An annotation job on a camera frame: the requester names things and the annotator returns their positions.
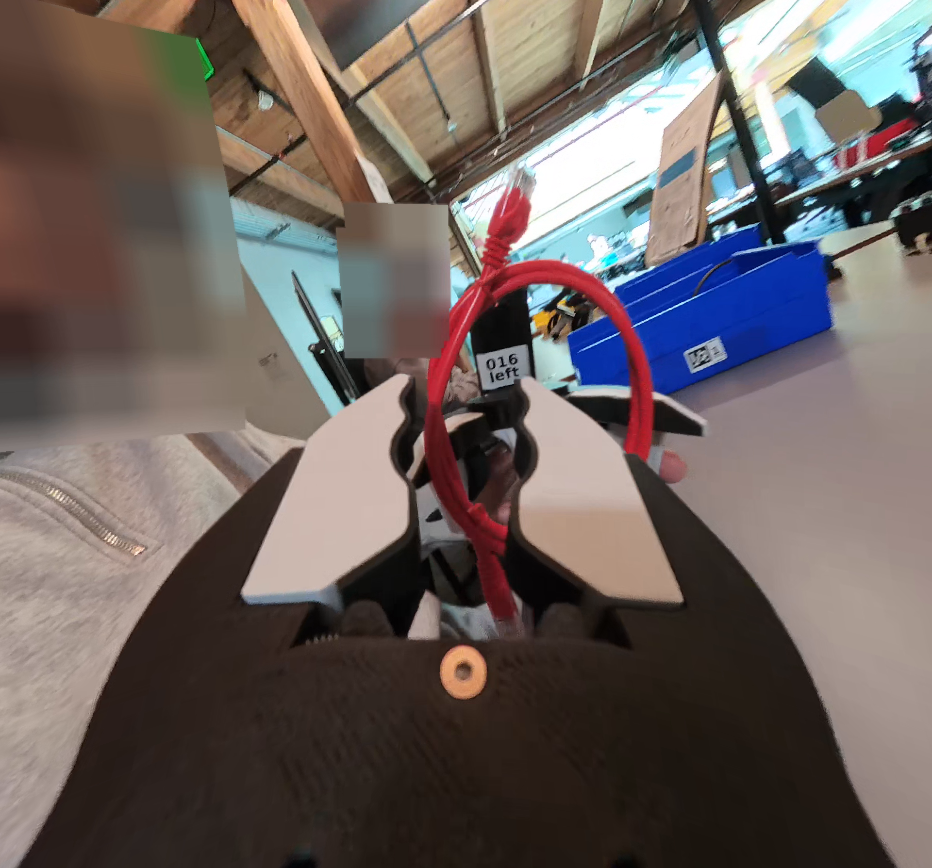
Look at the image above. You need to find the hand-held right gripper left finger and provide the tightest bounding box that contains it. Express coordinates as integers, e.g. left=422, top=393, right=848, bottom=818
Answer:
left=240, top=373, right=425, bottom=607

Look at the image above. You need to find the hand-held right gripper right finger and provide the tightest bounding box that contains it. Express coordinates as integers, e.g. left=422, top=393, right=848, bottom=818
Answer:
left=504, top=376, right=687, bottom=608

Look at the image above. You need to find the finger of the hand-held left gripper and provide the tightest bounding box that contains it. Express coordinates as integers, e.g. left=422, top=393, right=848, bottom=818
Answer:
left=566, top=386, right=709, bottom=441
left=406, top=411, right=487, bottom=485

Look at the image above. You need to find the red ethernet cable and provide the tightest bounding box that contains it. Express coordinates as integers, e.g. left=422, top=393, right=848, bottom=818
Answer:
left=426, top=164, right=654, bottom=638

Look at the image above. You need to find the white panel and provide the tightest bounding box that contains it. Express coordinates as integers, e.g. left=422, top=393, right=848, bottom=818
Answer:
left=240, top=267, right=330, bottom=441

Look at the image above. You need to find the black stand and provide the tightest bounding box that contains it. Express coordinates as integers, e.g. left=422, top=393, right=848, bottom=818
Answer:
left=291, top=270, right=362, bottom=405

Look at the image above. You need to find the blue plastic bin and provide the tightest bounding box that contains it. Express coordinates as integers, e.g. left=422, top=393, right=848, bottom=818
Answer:
left=615, top=222, right=766, bottom=303
left=568, top=241, right=835, bottom=396

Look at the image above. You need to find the white paper label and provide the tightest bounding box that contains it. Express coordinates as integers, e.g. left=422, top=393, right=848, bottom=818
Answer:
left=357, top=155, right=392, bottom=204

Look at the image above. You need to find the brown cardboard sheet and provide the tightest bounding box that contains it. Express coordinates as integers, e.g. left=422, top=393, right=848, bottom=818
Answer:
left=644, top=71, right=731, bottom=269

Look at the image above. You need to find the grey zip hoodie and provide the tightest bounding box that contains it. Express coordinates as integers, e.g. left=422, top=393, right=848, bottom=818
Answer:
left=0, top=424, right=307, bottom=868

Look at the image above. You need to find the black pole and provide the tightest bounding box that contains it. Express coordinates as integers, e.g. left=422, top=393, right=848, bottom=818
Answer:
left=666, top=0, right=789, bottom=247

